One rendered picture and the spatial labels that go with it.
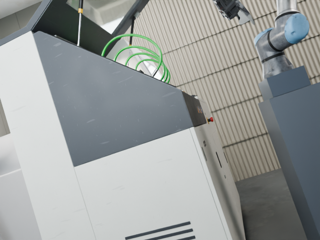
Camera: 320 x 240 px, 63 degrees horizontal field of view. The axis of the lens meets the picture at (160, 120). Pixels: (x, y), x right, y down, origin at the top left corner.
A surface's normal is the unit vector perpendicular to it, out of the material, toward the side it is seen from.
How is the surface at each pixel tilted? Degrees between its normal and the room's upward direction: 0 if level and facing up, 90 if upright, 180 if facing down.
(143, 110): 90
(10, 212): 90
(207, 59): 90
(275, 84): 90
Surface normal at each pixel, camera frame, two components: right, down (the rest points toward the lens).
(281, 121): -0.14, -0.02
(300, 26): 0.33, -0.05
